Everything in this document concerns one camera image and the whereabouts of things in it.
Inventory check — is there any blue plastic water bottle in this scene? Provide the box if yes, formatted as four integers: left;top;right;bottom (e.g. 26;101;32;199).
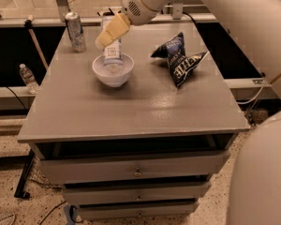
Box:
102;13;123;66

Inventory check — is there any silver drink can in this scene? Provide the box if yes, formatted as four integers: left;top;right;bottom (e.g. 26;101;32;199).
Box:
65;11;86;53

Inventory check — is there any bottom grey drawer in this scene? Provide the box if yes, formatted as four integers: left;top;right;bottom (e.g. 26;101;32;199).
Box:
78;200;199;220

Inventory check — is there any black metal bar on floor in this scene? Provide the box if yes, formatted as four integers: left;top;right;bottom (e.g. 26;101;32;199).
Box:
14;151;35;200

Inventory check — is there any wooden stick with black tip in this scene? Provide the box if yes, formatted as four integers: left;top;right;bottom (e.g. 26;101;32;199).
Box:
24;15;49;69

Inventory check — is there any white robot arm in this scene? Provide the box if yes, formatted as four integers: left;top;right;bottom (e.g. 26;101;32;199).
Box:
96;0;281;225

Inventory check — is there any grey drawer cabinet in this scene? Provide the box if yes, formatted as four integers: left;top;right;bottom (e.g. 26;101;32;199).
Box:
17;22;251;221

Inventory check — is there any grey drawer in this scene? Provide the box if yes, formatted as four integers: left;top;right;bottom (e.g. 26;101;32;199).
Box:
38;150;230;184
78;200;199;220
62;182;211;205

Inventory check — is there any top grey drawer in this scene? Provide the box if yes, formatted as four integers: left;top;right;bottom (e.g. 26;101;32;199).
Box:
38;150;230;184

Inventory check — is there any small clear water bottle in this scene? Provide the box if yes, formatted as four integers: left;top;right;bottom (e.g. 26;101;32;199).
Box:
19;64;38;95

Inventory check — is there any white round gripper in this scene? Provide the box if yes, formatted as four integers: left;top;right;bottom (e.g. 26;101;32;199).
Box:
95;0;174;49

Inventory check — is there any dark blue chip bag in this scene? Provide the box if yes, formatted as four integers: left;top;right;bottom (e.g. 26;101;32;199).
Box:
151;32;208;88

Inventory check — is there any middle grey drawer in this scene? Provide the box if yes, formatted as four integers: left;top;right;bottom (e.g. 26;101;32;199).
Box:
62;182;211;205

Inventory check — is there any white bowl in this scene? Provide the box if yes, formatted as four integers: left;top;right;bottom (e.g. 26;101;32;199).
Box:
92;53;134;87

